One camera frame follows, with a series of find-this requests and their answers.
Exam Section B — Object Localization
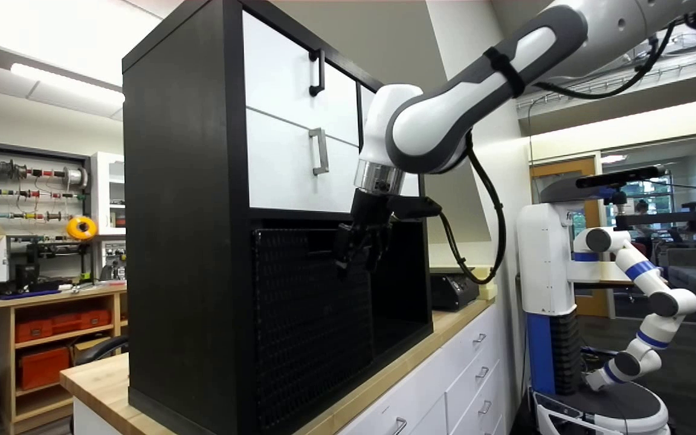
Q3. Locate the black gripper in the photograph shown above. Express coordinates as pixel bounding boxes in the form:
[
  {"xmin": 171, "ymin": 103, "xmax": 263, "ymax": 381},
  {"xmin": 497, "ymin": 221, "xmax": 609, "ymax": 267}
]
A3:
[{"xmin": 332, "ymin": 187, "xmax": 401, "ymax": 277}]

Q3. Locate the black woven basket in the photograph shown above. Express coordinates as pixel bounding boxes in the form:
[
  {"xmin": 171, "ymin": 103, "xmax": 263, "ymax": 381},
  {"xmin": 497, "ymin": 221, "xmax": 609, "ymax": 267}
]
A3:
[{"xmin": 251, "ymin": 217, "xmax": 436, "ymax": 425}]

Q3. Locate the white lower cabinet drawer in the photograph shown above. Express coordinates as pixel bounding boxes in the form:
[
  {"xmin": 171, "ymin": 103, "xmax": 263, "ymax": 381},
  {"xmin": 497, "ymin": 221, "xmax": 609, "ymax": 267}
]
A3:
[{"xmin": 244, "ymin": 106, "xmax": 366, "ymax": 217}]

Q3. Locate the white cabinet drawer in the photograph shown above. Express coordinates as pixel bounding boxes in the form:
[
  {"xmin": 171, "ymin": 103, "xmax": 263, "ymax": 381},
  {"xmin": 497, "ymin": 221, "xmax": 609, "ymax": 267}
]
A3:
[
  {"xmin": 244, "ymin": 106, "xmax": 366, "ymax": 217},
  {"xmin": 240, "ymin": 10, "xmax": 381, "ymax": 149}
]

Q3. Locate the white upper cabinet drawer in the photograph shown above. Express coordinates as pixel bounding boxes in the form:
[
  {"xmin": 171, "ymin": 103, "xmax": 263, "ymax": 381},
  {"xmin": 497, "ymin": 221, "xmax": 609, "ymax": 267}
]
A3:
[{"xmin": 240, "ymin": 10, "xmax": 381, "ymax": 149}]

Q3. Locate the black and white cabinet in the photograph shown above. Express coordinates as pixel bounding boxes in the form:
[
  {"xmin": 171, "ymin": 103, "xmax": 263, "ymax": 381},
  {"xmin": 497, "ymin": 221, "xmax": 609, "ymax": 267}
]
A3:
[{"xmin": 120, "ymin": 0, "xmax": 436, "ymax": 435}]

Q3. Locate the black device on counter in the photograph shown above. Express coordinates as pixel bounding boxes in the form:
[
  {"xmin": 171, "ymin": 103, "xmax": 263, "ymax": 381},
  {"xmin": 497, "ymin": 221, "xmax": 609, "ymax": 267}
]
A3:
[{"xmin": 429, "ymin": 267, "xmax": 480, "ymax": 314}]

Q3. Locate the white counter drawer unit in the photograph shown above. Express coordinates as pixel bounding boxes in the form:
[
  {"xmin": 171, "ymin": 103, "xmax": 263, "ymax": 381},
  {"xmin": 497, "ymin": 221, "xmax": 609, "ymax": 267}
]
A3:
[{"xmin": 338, "ymin": 301, "xmax": 511, "ymax": 435}]

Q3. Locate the white and blue mobile robot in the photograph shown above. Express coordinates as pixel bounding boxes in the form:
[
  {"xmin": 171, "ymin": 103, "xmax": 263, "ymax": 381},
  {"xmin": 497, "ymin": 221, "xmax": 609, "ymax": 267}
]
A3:
[{"xmin": 514, "ymin": 164, "xmax": 675, "ymax": 435}]

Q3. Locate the yellow tape spool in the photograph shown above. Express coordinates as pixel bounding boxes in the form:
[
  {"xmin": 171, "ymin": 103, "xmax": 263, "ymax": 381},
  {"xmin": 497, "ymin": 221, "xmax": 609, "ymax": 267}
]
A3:
[{"xmin": 64, "ymin": 213, "xmax": 101, "ymax": 246}]

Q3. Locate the red storage bin flat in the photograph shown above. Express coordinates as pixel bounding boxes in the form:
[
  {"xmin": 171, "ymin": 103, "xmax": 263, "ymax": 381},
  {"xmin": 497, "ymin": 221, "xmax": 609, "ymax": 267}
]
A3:
[{"xmin": 14, "ymin": 306, "xmax": 116, "ymax": 347}]

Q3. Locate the grey tool rack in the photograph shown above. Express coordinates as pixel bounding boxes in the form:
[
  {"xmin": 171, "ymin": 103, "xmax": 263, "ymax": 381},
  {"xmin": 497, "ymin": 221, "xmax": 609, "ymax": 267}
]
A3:
[{"xmin": 0, "ymin": 140, "xmax": 96, "ymax": 238}]

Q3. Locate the ceiling light panel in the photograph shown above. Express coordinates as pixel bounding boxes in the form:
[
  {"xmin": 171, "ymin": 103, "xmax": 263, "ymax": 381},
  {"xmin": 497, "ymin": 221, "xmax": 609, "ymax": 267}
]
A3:
[{"xmin": 0, "ymin": 34, "xmax": 128, "ymax": 124}]

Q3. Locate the wooden workbench with shelves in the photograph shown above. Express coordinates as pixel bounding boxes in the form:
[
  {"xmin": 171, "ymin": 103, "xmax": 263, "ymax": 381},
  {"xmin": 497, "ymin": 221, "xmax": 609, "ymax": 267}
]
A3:
[{"xmin": 0, "ymin": 281, "xmax": 130, "ymax": 435}]

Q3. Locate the red storage bin large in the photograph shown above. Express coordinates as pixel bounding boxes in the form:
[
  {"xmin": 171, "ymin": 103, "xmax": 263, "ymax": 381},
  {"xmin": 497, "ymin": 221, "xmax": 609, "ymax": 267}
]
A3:
[{"xmin": 14, "ymin": 343, "xmax": 74, "ymax": 394}]

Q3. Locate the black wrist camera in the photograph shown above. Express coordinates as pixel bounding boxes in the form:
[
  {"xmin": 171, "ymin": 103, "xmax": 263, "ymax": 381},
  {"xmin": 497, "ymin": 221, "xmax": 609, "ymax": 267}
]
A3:
[{"xmin": 386, "ymin": 193, "xmax": 447, "ymax": 223}]

